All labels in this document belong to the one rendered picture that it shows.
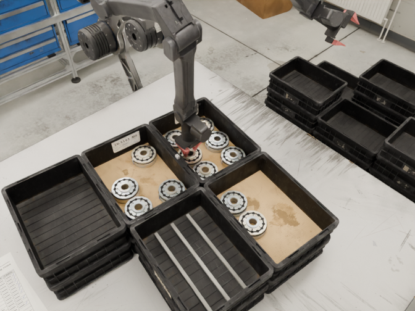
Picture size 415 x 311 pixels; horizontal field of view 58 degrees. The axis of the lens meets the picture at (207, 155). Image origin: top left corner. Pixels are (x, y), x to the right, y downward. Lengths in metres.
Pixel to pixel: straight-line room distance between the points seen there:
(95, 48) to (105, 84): 1.26
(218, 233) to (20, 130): 2.13
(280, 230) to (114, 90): 2.24
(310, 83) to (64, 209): 1.75
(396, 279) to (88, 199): 1.19
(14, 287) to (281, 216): 1.00
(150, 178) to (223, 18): 2.93
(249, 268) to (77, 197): 0.70
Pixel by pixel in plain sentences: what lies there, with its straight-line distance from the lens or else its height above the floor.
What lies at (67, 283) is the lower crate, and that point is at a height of 0.80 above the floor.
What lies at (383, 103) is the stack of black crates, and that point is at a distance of 2.59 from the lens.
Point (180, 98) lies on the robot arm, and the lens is 1.25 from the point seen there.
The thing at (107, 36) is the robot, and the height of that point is 0.93.
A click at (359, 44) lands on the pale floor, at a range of 4.12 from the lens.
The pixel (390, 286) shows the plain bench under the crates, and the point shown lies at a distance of 1.58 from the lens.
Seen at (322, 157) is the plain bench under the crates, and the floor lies 0.70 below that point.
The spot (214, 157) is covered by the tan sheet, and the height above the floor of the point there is 0.83.
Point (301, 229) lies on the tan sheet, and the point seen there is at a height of 0.83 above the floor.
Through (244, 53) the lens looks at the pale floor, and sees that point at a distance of 3.67.
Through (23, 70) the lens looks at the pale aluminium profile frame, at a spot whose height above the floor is 0.30.
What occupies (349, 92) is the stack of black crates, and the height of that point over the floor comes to 0.27.
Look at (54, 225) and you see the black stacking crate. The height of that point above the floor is 0.83.
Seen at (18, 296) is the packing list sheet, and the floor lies 0.70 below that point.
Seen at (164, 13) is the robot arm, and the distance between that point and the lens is 1.01.
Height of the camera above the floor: 2.02
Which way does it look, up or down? 49 degrees down
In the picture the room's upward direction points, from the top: 1 degrees clockwise
